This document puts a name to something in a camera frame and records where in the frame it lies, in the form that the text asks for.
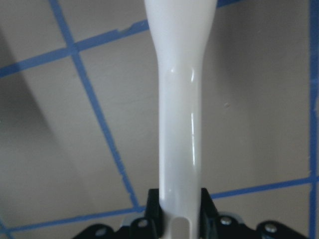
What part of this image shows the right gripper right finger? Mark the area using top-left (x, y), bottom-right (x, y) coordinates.
top-left (199, 188), bottom-right (305, 239)

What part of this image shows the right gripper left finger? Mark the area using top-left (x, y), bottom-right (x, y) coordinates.
top-left (74, 189), bottom-right (164, 239)

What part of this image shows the white hand brush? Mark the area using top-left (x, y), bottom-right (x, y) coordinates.
top-left (145, 0), bottom-right (217, 239)

